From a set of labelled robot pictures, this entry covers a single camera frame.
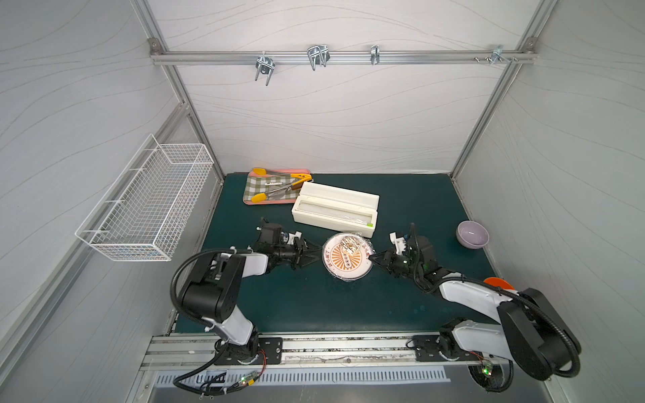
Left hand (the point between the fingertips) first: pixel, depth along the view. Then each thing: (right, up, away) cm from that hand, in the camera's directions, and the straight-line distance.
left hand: (322, 254), depth 85 cm
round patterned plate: (+8, -1, 0) cm, 8 cm away
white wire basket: (-49, +14, -18) cm, 54 cm away
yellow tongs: (-12, +29, +31) cm, 44 cm away
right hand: (+16, -1, -1) cm, 16 cm away
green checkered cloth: (-23, +24, +29) cm, 44 cm away
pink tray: (-20, +18, +24) cm, 35 cm away
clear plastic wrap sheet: (+8, -1, 0) cm, 8 cm away
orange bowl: (+60, -9, -2) cm, 61 cm away
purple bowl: (+59, +5, +14) cm, 61 cm away
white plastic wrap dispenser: (+9, +14, +20) cm, 26 cm away
